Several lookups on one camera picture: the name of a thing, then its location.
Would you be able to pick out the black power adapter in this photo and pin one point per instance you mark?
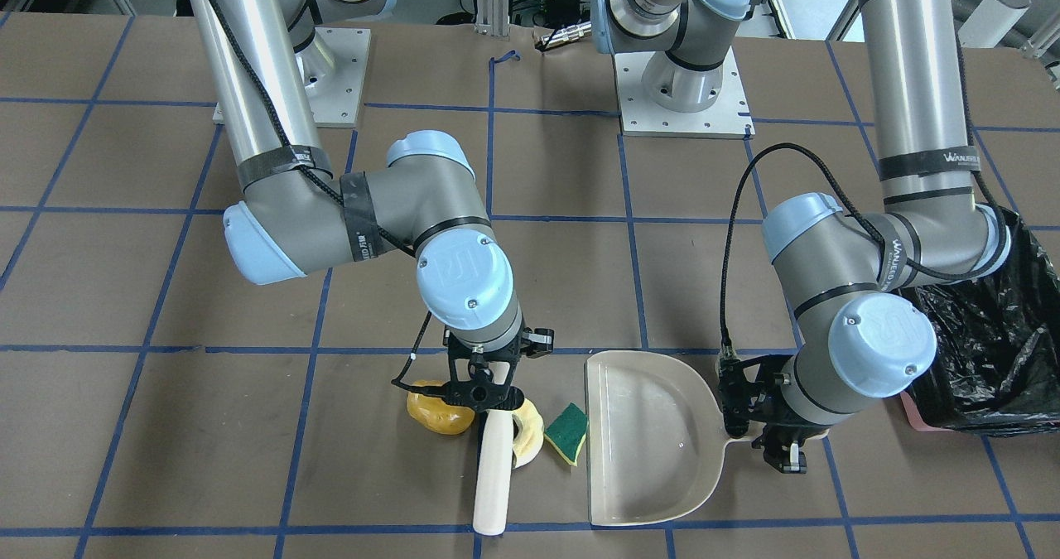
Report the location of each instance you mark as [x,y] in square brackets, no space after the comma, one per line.
[562,11]

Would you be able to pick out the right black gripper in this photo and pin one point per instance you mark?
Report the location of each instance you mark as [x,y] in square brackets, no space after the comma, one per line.
[541,339]

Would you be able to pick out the yellow green sponge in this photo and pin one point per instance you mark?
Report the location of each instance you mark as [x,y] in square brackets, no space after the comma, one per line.
[567,433]

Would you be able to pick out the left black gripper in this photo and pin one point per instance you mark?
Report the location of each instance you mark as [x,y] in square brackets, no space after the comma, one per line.
[777,408]

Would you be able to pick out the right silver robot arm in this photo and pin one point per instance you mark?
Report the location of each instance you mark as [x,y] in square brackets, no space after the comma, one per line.
[274,66]

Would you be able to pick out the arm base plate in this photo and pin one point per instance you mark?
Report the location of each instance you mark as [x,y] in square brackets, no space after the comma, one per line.
[332,68]
[660,99]

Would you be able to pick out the beige plastic dustpan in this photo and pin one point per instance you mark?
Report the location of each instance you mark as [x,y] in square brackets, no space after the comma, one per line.
[657,451]

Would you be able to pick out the orange yellow potato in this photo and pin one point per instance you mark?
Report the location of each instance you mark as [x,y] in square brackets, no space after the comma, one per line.
[438,416]

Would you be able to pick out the pale yellow curved peel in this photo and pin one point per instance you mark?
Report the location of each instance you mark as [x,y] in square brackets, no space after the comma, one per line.
[529,434]

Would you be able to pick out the pink bin tray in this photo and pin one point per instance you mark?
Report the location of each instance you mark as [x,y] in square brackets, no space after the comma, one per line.
[914,417]

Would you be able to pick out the black trash bag bin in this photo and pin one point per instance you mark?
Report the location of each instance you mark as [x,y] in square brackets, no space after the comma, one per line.
[996,372]

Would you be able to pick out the beige hand brush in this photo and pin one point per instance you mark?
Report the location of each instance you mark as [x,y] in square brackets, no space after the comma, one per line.
[494,473]

